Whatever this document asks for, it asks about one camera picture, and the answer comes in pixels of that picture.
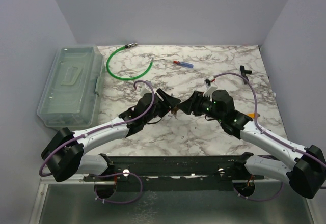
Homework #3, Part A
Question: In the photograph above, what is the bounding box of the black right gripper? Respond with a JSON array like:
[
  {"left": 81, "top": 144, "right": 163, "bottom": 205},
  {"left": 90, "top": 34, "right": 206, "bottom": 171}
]
[{"left": 177, "top": 90, "right": 224, "bottom": 122}]

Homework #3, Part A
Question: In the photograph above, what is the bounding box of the brass padlock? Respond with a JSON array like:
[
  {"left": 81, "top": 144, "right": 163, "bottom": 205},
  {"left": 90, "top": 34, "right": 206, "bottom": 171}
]
[{"left": 171, "top": 107, "right": 179, "bottom": 115}]

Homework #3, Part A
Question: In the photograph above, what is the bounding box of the green cable lock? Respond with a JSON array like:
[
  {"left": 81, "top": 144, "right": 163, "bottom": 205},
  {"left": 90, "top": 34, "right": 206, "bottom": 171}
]
[{"left": 105, "top": 43, "right": 153, "bottom": 81}]

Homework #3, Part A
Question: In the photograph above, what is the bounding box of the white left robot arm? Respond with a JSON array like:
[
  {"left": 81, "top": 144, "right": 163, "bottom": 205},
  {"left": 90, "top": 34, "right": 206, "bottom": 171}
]
[{"left": 41, "top": 89, "right": 181, "bottom": 182}]

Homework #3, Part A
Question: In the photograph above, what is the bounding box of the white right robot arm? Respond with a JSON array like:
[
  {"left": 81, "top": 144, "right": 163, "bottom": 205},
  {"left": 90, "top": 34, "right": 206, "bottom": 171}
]
[{"left": 178, "top": 90, "right": 325, "bottom": 199}]

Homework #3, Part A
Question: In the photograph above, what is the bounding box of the blue red small screwdriver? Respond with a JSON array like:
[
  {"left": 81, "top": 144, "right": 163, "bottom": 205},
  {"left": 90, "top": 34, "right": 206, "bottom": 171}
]
[{"left": 173, "top": 61, "right": 194, "bottom": 69}]

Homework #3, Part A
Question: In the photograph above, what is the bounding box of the yellow utility knife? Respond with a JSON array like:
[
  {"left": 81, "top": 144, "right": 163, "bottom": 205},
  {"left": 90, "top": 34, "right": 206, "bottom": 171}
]
[{"left": 247, "top": 113, "right": 260, "bottom": 119}]

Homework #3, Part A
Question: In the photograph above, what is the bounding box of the black T-shaped tool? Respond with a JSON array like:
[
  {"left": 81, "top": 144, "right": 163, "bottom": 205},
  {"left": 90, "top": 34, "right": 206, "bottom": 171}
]
[{"left": 240, "top": 65, "right": 252, "bottom": 85}]

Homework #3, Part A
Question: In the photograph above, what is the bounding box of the clear plastic storage box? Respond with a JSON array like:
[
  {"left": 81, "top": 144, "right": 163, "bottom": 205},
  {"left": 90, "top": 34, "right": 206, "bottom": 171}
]
[{"left": 37, "top": 45, "right": 105, "bottom": 131}]

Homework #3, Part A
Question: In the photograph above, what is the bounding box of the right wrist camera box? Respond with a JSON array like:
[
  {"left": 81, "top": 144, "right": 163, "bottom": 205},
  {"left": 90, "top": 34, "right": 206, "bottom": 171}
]
[{"left": 203, "top": 77, "right": 218, "bottom": 97}]

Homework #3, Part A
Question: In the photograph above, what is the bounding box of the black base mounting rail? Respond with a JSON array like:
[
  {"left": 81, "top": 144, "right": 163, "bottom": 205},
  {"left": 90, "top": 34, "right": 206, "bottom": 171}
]
[{"left": 84, "top": 155, "right": 251, "bottom": 192}]

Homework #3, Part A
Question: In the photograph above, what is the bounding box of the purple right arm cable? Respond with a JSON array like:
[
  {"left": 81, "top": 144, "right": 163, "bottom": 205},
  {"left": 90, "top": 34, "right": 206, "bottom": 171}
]
[{"left": 212, "top": 72, "right": 326, "bottom": 201}]

